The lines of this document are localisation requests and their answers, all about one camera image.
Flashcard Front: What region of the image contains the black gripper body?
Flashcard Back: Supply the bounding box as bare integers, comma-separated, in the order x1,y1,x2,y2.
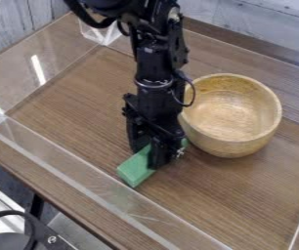
122,81,185,140

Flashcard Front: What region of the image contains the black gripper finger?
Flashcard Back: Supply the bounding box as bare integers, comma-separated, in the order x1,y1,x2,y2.
149,137,182,170
126,117,149,153

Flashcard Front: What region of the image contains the green rectangular block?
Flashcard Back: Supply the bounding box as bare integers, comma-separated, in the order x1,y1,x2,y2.
115,138,189,188

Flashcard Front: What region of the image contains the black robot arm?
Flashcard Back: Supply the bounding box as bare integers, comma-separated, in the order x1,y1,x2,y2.
63,0,193,169

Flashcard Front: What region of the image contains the light brown wooden bowl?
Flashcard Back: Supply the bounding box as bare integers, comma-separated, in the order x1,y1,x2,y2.
178,73,282,158

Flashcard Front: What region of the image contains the black table leg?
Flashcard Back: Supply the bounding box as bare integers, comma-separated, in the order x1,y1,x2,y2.
29,194,43,219

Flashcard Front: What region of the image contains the clear acrylic corner bracket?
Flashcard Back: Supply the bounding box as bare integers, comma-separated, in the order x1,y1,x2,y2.
79,21,121,46

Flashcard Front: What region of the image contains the clear acrylic barrier wall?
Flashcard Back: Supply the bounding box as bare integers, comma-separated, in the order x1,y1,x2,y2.
0,6,299,250

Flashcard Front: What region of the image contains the black cable loop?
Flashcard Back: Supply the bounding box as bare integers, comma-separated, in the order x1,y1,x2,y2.
0,209,38,250

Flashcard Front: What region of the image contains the grey metal base plate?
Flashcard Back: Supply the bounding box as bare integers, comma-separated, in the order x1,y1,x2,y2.
23,213,78,250

